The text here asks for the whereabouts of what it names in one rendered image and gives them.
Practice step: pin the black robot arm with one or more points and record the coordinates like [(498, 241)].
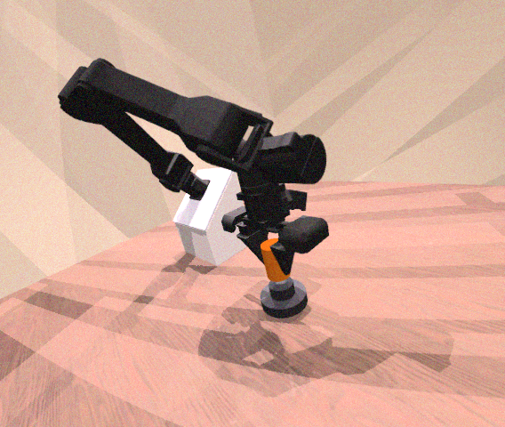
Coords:
[(211, 128)]

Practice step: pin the orange knob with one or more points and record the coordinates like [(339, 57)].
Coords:
[(273, 269)]

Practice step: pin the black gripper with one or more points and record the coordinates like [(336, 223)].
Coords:
[(263, 213)]

